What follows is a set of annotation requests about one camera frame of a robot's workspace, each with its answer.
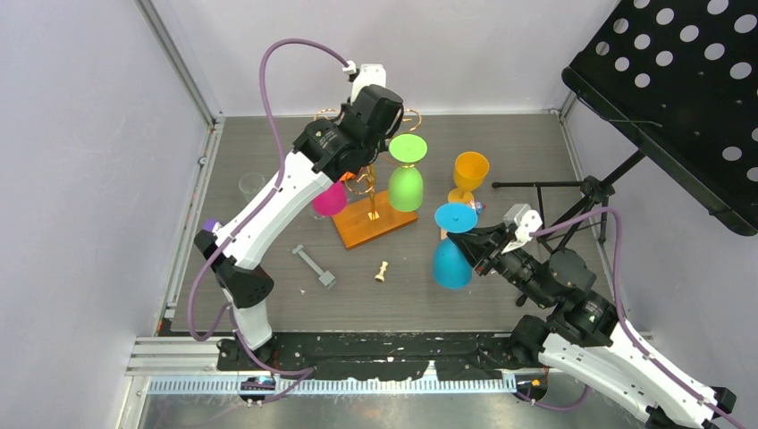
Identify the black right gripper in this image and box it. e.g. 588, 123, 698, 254
446, 220, 553, 307

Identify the blue plastic wine glass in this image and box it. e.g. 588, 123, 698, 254
432, 203, 478, 290

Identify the green plastic wine glass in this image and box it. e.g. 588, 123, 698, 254
388, 134, 428, 213

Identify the gold rack with wooden base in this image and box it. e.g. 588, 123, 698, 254
312, 106, 423, 251

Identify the pink plastic wine glass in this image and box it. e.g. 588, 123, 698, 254
312, 181, 347, 217

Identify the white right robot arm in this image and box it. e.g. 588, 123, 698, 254
447, 223, 737, 428

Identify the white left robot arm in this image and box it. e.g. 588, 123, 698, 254
194, 84, 404, 370

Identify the yellow plastic wine glass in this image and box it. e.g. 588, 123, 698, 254
447, 151, 490, 204

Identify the small colourful toy figure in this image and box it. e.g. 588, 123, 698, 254
467, 200, 485, 215

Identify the white chess piece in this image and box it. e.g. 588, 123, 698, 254
375, 261, 389, 282

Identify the grey metal T-shaped part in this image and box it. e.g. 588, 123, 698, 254
292, 245, 336, 289

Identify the clear glass tumbler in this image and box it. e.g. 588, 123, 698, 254
238, 172, 267, 203

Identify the black music stand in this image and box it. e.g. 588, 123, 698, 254
491, 0, 758, 307

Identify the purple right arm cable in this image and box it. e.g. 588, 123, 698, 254
513, 206, 747, 429

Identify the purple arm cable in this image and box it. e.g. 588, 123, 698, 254
187, 38, 357, 398
513, 206, 747, 429

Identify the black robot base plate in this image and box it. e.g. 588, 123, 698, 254
216, 332, 551, 382

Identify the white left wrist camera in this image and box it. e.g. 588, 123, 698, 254
342, 61, 387, 105

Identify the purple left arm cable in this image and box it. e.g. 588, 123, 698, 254
187, 38, 357, 398

